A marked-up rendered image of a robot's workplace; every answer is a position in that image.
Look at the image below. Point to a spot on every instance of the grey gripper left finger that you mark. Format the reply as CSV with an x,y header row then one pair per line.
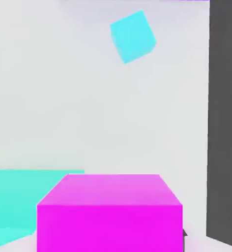
x,y
23,245

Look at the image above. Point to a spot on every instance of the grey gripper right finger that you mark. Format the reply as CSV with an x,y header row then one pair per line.
x,y
198,244

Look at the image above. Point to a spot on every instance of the small magenta cube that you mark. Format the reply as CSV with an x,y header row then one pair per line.
x,y
110,226

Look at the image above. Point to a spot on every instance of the small cyan cube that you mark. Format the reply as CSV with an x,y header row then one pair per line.
x,y
132,37

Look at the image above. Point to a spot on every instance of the large turquoise box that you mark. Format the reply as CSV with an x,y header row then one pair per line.
x,y
13,198

